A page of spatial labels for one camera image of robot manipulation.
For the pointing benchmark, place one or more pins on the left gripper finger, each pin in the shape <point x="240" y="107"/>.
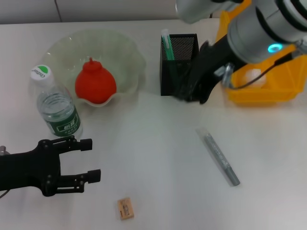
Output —
<point x="81" y="179"/>
<point x="76" y="143"/>

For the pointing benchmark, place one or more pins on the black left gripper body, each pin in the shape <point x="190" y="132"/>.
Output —
<point x="26" y="167"/>

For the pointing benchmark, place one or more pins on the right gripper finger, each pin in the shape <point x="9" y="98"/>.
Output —
<point x="204" y="98"/>
<point x="188" y="92"/>

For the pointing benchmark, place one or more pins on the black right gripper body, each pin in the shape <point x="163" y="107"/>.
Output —
<point x="211" y="64"/>

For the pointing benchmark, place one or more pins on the clear green-label water bottle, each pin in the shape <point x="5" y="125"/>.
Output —
<point x="60" y="112"/>

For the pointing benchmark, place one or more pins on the white paper ball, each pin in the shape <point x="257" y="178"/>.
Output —
<point x="251" y="74"/>

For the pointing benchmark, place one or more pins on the green pen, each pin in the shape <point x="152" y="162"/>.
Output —
<point x="168" y="48"/>

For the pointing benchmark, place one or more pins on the tan eraser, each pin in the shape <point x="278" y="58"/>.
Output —
<point x="125" y="208"/>

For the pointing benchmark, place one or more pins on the grey marker pen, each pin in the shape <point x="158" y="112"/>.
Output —
<point x="220" y="158"/>

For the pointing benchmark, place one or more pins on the black mesh pen holder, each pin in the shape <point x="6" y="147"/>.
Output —
<point x="170" y="79"/>

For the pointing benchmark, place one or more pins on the orange fruit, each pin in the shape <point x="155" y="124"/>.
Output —
<point x="96" y="81"/>

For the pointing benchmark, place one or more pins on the translucent wavy fruit plate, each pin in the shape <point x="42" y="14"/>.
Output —
<point x="108" y="52"/>

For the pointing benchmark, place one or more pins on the yellow plastic storage bin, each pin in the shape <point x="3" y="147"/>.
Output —
<point x="263" y="97"/>

